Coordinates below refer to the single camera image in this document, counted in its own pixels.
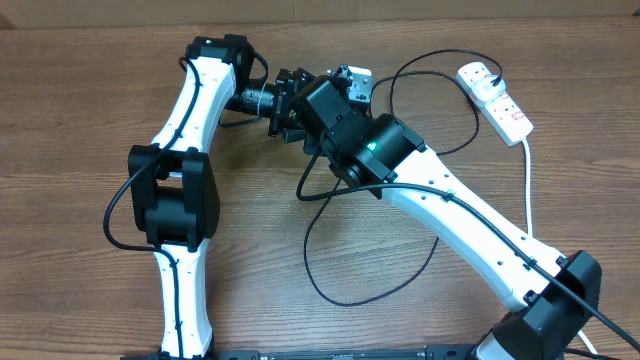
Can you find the white power strip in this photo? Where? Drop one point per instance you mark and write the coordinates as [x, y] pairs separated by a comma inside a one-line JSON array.
[[506, 117]]

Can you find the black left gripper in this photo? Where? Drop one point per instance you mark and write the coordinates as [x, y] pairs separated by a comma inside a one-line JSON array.
[[282, 109]]

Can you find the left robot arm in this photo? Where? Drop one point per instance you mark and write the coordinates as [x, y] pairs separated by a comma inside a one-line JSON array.
[[174, 195]]

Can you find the white charger plug adapter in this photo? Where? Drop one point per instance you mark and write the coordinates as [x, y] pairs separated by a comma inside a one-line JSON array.
[[487, 89]]

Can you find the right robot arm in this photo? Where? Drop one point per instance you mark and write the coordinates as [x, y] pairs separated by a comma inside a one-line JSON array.
[[549, 296]]

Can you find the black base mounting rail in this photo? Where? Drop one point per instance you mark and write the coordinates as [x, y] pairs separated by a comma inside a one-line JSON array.
[[429, 352]]

